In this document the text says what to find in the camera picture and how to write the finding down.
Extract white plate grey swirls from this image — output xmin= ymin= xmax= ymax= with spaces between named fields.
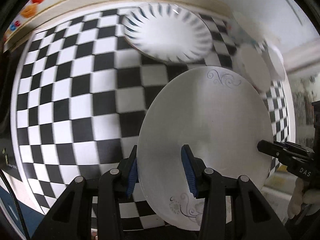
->
xmin=137 ymin=66 xmax=273 ymax=231

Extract black cable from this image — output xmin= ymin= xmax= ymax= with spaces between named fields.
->
xmin=0 ymin=168 xmax=32 ymax=240

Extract white gloved hand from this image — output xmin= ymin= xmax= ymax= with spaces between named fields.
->
xmin=287 ymin=178 xmax=320 ymax=219

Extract colourful wall stickers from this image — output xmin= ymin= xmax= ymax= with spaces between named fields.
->
xmin=3 ymin=0 xmax=46 ymax=42

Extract white bowl floral outside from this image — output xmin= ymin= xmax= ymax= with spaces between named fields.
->
xmin=233 ymin=44 xmax=271 ymax=92

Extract blue kitchen cabinet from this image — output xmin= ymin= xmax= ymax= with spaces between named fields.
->
xmin=0 ymin=187 xmax=48 ymax=240

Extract black white checkered mat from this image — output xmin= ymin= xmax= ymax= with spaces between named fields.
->
xmin=15 ymin=4 xmax=291 ymax=230

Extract white plate blue petal rim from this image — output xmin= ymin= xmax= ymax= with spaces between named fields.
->
xmin=122 ymin=2 xmax=213 ymax=64

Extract white bowl blue dots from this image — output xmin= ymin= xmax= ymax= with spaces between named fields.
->
xmin=226 ymin=18 xmax=265 ymax=46

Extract white bowl dark rim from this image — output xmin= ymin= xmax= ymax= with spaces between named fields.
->
xmin=262 ymin=43 xmax=285 ymax=81

